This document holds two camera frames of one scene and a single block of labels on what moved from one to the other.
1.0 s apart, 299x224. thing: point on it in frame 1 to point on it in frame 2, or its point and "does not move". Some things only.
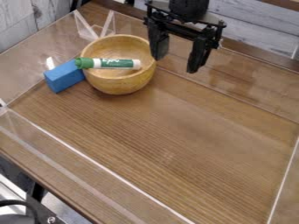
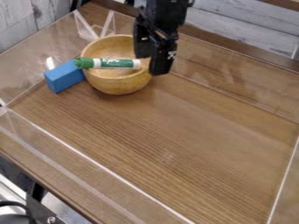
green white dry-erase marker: [101, 63] does not move
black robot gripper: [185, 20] to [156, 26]
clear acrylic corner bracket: [92, 31] does not move
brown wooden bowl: [117, 81] does not move
